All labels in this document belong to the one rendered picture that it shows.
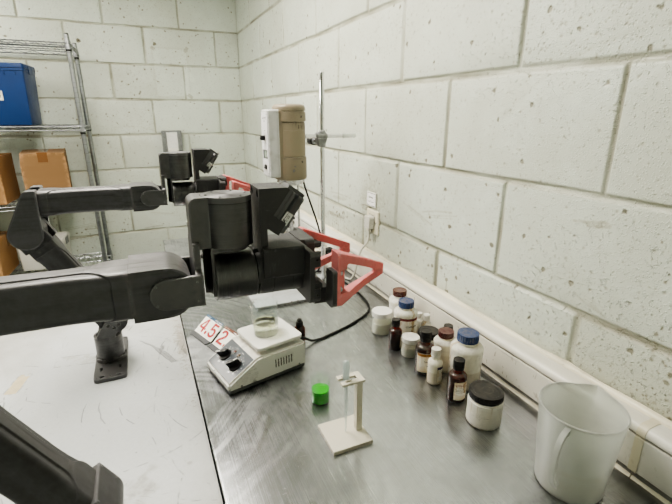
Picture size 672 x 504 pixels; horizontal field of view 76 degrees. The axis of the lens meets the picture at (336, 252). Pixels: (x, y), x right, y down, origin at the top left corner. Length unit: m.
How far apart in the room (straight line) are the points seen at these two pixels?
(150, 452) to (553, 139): 0.96
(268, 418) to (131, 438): 0.26
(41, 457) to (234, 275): 0.29
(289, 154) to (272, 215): 0.85
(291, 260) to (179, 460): 0.50
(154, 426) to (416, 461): 0.51
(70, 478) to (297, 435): 0.42
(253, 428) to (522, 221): 0.70
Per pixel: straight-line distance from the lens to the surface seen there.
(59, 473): 0.63
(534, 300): 1.02
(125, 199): 1.08
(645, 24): 0.89
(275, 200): 0.50
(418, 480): 0.84
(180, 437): 0.95
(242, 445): 0.90
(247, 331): 1.08
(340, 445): 0.87
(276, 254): 0.51
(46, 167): 3.04
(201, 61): 3.40
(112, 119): 3.35
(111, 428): 1.02
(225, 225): 0.49
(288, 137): 1.35
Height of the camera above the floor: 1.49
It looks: 18 degrees down
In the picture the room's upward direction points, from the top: straight up
